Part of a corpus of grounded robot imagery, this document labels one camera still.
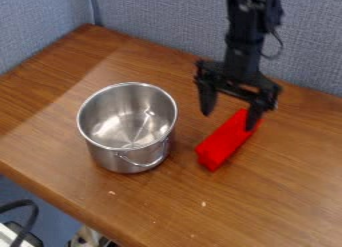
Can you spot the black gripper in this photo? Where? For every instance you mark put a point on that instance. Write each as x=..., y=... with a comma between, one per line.
x=248, y=88

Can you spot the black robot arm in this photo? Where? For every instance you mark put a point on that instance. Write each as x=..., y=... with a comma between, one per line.
x=236, y=76

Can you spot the white black object under table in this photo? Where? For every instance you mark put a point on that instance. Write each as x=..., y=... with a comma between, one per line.
x=90, y=238

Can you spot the red block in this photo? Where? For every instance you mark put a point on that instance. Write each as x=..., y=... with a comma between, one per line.
x=221, y=144

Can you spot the metal pot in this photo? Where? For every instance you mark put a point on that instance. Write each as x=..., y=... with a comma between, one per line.
x=126, y=122

